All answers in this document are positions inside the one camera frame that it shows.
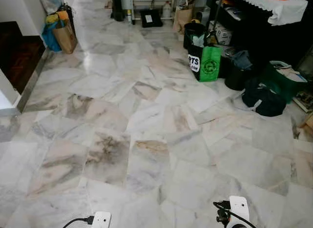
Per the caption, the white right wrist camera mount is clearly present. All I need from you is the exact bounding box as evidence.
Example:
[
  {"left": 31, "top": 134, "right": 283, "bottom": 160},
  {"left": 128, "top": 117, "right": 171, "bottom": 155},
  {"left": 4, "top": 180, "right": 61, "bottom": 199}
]
[{"left": 228, "top": 196, "right": 250, "bottom": 228}]

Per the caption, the black flat bag with label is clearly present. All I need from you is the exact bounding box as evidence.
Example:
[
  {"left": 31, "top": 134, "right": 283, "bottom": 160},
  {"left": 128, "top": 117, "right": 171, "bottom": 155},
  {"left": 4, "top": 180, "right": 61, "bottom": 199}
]
[{"left": 141, "top": 9, "right": 163, "bottom": 28}]

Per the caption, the dark navy duffel bag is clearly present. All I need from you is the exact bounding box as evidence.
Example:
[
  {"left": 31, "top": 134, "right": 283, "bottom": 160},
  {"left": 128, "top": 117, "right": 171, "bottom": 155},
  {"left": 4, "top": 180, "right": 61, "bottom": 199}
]
[{"left": 242, "top": 79, "right": 287, "bottom": 117}]

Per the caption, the black table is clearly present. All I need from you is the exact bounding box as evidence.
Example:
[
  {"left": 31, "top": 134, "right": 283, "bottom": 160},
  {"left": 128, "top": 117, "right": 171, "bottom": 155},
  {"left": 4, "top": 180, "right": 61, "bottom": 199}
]
[{"left": 207, "top": 0, "right": 313, "bottom": 77}]

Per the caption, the dark wooden stair step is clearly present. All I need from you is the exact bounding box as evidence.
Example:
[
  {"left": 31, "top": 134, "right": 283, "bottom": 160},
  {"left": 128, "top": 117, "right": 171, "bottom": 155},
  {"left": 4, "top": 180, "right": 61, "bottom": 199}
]
[{"left": 0, "top": 21, "right": 46, "bottom": 94}]

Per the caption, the green printed shopping bag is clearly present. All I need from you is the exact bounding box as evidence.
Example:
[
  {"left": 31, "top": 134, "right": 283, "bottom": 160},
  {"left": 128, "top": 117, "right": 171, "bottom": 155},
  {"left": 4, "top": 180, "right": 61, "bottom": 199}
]
[{"left": 188, "top": 45, "right": 222, "bottom": 83}]

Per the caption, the white tablecloth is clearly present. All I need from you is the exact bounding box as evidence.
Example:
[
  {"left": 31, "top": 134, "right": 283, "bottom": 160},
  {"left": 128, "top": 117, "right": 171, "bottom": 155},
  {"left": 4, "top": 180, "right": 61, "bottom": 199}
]
[{"left": 228, "top": 0, "right": 308, "bottom": 26}]

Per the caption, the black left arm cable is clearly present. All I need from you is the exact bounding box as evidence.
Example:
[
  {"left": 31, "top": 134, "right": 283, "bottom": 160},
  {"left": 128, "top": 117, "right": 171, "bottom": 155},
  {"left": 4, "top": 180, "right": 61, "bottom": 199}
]
[{"left": 62, "top": 216, "right": 94, "bottom": 228}]

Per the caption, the dark green tote bag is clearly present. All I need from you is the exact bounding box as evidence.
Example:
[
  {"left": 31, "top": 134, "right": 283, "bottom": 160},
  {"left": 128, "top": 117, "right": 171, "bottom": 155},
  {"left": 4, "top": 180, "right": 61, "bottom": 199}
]
[{"left": 261, "top": 61, "right": 311, "bottom": 103}]

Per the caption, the black bin with clothes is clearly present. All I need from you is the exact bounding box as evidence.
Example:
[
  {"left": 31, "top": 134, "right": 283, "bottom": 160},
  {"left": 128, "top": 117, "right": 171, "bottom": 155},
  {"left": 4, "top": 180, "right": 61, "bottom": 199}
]
[{"left": 224, "top": 50, "right": 255, "bottom": 91}]

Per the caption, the white cardboard box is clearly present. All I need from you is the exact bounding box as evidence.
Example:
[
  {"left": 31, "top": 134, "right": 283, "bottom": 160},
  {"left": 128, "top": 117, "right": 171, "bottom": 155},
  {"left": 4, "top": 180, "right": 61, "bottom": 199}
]
[{"left": 214, "top": 23, "right": 233, "bottom": 46}]

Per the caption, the black round bucket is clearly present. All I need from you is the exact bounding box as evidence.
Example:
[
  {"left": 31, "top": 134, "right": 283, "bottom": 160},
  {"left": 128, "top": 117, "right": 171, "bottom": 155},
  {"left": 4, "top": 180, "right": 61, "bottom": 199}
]
[{"left": 183, "top": 22, "right": 207, "bottom": 50}]

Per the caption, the blue fabric bag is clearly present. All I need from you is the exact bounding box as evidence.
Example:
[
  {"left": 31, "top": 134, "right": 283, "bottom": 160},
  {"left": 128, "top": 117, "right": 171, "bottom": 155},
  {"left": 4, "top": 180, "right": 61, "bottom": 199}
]
[{"left": 42, "top": 22, "right": 63, "bottom": 53}]

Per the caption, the brown paper bag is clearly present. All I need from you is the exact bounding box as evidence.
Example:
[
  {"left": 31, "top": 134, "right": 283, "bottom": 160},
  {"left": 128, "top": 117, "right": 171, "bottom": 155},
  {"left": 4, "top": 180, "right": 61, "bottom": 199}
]
[{"left": 52, "top": 23, "right": 78, "bottom": 54}]

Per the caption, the tan paper bag with handles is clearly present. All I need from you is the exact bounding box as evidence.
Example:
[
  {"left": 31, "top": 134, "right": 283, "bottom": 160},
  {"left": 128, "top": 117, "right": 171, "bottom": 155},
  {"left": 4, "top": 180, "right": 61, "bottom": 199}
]
[{"left": 173, "top": 0, "right": 195, "bottom": 34}]

